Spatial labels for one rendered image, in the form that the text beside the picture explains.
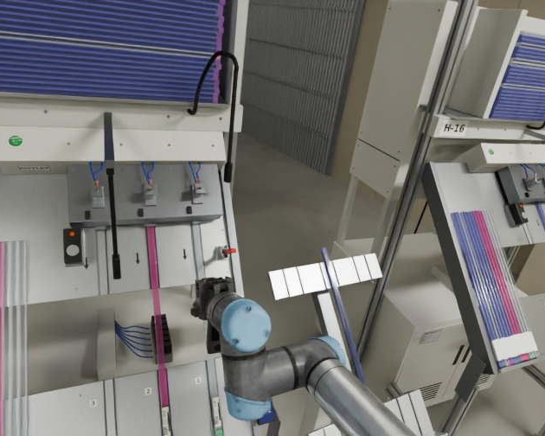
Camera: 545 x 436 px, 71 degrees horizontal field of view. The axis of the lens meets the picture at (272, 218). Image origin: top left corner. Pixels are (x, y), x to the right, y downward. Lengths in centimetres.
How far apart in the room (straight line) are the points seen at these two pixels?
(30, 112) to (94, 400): 63
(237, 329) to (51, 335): 92
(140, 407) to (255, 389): 36
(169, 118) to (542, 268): 291
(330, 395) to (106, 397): 51
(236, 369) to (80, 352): 78
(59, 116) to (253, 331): 66
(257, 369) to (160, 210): 45
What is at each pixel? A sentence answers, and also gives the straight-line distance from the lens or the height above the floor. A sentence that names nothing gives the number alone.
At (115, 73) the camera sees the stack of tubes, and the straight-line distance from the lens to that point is 96.
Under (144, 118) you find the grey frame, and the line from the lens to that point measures 101.
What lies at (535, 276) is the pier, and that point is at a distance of 343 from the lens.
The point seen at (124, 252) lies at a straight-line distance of 97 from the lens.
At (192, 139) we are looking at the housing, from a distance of 99.
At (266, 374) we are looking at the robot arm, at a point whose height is 107.
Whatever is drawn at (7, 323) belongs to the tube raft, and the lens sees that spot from 97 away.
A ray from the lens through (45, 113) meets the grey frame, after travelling 102.
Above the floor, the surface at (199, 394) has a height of 81.
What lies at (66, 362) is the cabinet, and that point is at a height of 62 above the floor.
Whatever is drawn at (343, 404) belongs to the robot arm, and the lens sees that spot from 64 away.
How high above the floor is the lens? 158
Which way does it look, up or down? 26 degrees down
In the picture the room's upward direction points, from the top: 8 degrees clockwise
